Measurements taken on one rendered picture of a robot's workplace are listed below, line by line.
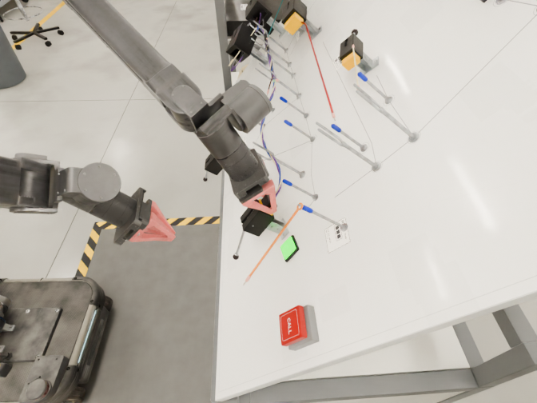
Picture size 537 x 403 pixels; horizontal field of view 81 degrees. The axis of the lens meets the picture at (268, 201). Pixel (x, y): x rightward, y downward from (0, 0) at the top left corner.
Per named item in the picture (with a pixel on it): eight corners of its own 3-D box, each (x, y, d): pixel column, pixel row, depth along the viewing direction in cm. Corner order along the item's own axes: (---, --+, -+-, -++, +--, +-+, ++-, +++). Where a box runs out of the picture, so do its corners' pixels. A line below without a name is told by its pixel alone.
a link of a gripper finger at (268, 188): (281, 189, 64) (259, 156, 58) (292, 210, 59) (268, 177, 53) (253, 205, 65) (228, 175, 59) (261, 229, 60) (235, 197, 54)
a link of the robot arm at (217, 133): (187, 129, 51) (200, 135, 47) (217, 101, 53) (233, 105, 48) (212, 158, 56) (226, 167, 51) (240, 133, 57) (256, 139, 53)
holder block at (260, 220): (255, 223, 68) (240, 217, 66) (270, 205, 65) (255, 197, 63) (259, 237, 64) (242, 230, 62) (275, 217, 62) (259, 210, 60)
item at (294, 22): (304, 19, 84) (295, 11, 82) (303, 23, 83) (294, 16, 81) (292, 30, 87) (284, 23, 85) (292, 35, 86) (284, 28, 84)
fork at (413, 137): (421, 137, 48) (362, 85, 40) (411, 145, 49) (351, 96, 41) (416, 129, 49) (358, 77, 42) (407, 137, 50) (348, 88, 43)
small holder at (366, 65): (378, 37, 66) (356, 14, 62) (379, 68, 62) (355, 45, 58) (360, 51, 69) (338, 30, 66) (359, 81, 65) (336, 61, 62)
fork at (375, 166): (383, 167, 51) (322, 125, 44) (374, 173, 52) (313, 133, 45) (379, 159, 53) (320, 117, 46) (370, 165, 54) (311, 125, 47)
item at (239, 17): (224, 37, 133) (222, 21, 128) (226, 8, 156) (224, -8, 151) (301, 36, 134) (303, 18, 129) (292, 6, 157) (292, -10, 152)
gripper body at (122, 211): (149, 190, 61) (113, 169, 56) (145, 225, 53) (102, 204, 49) (129, 211, 62) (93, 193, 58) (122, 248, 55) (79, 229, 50)
